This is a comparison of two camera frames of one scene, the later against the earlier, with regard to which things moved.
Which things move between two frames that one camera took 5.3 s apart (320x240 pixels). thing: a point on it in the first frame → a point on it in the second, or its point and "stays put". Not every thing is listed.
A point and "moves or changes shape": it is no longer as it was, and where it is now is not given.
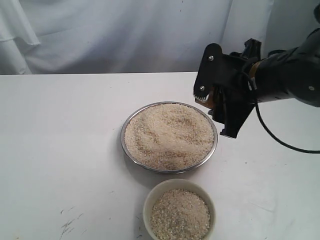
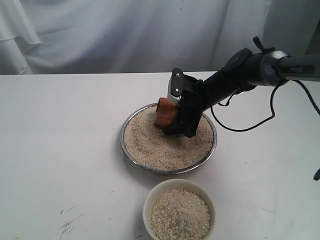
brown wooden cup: x=210 y=103 moves or changes shape
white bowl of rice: x=179 y=209 stays put
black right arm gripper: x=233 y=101 → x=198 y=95
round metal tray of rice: x=169 y=137 stays put
